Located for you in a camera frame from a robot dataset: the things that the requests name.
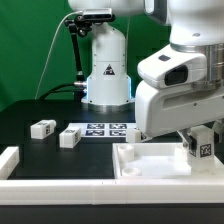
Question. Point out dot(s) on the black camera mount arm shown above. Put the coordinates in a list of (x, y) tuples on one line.
[(80, 26)]

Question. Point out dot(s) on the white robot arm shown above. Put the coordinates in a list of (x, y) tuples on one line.
[(192, 26)]

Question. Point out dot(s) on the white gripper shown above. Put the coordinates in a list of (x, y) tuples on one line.
[(162, 111)]

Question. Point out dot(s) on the white square tabletop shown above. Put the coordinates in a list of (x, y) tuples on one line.
[(158, 161)]

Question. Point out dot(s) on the grey camera on mount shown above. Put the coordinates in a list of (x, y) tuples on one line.
[(97, 14)]

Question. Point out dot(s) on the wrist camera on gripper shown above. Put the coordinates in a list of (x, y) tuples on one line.
[(168, 67)]

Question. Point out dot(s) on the white U-shaped fence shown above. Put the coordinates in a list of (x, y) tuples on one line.
[(103, 191)]

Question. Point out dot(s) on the white marker base plate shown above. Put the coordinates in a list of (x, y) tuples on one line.
[(103, 129)]

